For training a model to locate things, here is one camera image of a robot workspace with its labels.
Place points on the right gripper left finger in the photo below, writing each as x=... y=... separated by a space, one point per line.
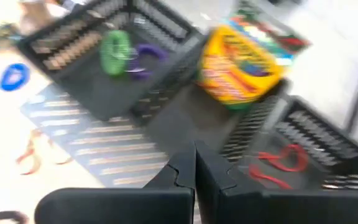
x=120 y=205

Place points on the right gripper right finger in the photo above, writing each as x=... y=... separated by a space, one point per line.
x=275 y=208

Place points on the red rubber band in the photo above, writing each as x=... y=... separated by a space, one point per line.
x=30 y=149
x=303 y=158
x=266 y=177

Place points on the grey perforated metal shelf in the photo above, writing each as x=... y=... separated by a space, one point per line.
x=73 y=130

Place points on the yellow green crayon box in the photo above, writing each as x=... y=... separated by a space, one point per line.
x=238 y=71

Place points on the black slotted plastic basket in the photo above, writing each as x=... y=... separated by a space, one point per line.
x=89 y=93
x=322 y=175
x=191 y=121

